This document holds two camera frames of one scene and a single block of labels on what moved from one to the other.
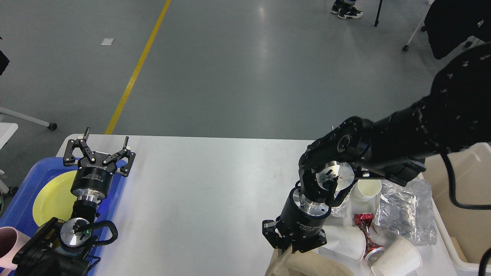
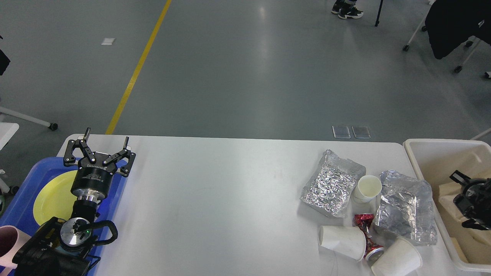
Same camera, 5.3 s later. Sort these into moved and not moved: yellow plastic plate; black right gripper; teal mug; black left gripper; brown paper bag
Moved: brown paper bag; black right gripper
Not moved: yellow plastic plate; black left gripper; teal mug
